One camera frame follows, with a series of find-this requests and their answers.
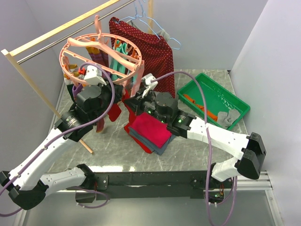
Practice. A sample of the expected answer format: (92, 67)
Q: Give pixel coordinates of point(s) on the white blue hanging sock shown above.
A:
(137, 81)

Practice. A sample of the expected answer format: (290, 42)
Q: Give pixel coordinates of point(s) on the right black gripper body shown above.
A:
(145, 105)

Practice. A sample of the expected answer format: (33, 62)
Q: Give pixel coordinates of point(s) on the pink round clip hanger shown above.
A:
(118, 56)

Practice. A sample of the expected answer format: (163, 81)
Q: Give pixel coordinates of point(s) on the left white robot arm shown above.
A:
(28, 184)

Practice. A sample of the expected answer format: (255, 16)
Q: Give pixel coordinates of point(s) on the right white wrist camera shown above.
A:
(149, 83)

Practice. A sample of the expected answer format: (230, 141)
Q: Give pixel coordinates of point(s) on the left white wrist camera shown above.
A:
(91, 75)

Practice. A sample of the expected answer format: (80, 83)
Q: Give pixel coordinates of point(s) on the grey sock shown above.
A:
(226, 119)

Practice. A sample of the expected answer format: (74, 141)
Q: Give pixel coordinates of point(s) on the purple orange striped sock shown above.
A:
(76, 90)

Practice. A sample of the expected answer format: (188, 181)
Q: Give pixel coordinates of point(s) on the red folded towel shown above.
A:
(144, 147)

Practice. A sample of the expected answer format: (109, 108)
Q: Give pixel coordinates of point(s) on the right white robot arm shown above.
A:
(248, 151)

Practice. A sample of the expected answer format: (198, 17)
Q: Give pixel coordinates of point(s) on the black base beam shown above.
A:
(118, 185)

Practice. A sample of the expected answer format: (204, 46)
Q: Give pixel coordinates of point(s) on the dark red dotted cloth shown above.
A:
(155, 51)

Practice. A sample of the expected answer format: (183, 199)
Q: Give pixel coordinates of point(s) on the orange sock in tray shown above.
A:
(202, 108)

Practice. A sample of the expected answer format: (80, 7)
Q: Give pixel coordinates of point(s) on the wooden clothes rack frame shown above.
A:
(24, 116)

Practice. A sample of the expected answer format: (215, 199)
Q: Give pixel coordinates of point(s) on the blue wire hanger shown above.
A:
(153, 26)

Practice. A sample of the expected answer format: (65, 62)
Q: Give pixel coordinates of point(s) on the grey folded towel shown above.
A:
(151, 145)

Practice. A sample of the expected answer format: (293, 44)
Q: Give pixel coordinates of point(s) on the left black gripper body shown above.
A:
(107, 97)

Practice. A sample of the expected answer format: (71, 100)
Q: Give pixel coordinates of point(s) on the maroon purple hanging sock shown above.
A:
(98, 56)

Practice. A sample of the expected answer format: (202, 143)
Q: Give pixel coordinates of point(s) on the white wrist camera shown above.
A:
(149, 83)
(91, 75)

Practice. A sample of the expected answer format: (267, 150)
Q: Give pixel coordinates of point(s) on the green plastic tray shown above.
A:
(218, 99)

